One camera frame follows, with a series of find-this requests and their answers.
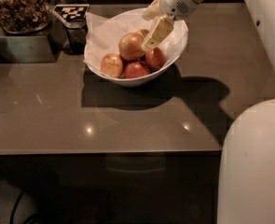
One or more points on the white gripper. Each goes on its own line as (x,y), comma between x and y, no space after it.
(174,1)

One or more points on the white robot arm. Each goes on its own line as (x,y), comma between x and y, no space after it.
(246,187)

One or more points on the white paper bowl liner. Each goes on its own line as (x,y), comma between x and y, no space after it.
(106,34)

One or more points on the back pale apple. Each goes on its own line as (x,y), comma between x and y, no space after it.
(142,32)

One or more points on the right red apple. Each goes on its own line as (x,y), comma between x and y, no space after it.
(154,59)

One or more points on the red apple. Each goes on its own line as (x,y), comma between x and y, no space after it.
(154,59)
(136,69)

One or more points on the front red apple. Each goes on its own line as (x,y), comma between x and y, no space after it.
(136,69)

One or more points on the left yellowish apple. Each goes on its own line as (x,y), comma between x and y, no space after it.
(112,65)

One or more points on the white ceramic bowl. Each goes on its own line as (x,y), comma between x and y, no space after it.
(137,81)

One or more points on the black white fiducial marker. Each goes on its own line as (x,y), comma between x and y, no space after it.
(72,12)

